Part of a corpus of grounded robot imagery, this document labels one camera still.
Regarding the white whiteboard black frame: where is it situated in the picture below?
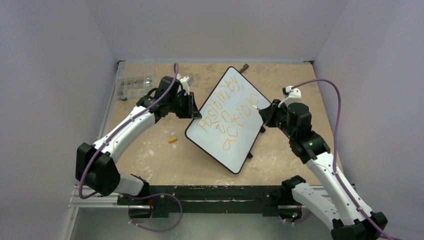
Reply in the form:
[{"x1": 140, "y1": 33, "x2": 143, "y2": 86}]
[{"x1": 185, "y1": 66, "x2": 271, "y2": 174}]

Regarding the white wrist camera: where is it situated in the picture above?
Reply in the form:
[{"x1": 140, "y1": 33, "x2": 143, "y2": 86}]
[
  {"x1": 278, "y1": 85, "x2": 302, "y2": 108},
  {"x1": 176, "y1": 73, "x2": 195, "y2": 95}
]

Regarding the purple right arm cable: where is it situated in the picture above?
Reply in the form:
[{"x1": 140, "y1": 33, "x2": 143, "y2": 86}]
[{"x1": 291, "y1": 78, "x2": 395, "y2": 240}]

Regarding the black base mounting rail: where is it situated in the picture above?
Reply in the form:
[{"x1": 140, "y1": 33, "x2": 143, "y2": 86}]
[{"x1": 117, "y1": 185, "x2": 307, "y2": 220}]

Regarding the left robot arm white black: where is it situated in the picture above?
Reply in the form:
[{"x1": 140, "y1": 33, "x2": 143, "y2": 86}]
[{"x1": 75, "y1": 74, "x2": 202, "y2": 205}]

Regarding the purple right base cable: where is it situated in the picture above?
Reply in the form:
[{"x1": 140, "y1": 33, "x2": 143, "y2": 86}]
[{"x1": 283, "y1": 210, "x2": 314, "y2": 226}]

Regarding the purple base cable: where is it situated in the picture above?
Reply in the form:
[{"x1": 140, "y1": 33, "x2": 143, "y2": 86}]
[
  {"x1": 283, "y1": 210, "x2": 314, "y2": 226},
  {"x1": 127, "y1": 193, "x2": 184, "y2": 233}
]

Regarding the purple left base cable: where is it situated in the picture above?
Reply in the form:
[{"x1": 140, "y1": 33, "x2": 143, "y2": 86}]
[{"x1": 127, "y1": 193, "x2": 184, "y2": 233}]

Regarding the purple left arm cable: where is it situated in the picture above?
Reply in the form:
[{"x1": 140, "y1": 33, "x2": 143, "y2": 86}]
[{"x1": 78, "y1": 62, "x2": 180, "y2": 200}]

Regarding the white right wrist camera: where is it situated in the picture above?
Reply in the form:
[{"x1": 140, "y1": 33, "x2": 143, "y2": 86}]
[{"x1": 278, "y1": 85, "x2": 302, "y2": 108}]

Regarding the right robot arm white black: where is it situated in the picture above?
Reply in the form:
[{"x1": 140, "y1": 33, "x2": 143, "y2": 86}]
[{"x1": 258, "y1": 99, "x2": 388, "y2": 240}]

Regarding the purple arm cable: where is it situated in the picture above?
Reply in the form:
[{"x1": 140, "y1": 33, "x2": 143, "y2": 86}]
[
  {"x1": 291, "y1": 78, "x2": 395, "y2": 240},
  {"x1": 78, "y1": 62, "x2": 180, "y2": 200}
]

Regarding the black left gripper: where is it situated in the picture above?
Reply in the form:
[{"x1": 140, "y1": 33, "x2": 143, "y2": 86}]
[{"x1": 168, "y1": 91, "x2": 202, "y2": 119}]

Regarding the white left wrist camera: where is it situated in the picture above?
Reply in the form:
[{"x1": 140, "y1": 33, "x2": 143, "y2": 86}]
[{"x1": 176, "y1": 73, "x2": 195, "y2": 95}]

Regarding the clear plastic screw box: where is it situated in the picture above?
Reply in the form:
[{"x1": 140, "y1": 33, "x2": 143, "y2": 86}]
[{"x1": 115, "y1": 74, "x2": 154, "y2": 101}]

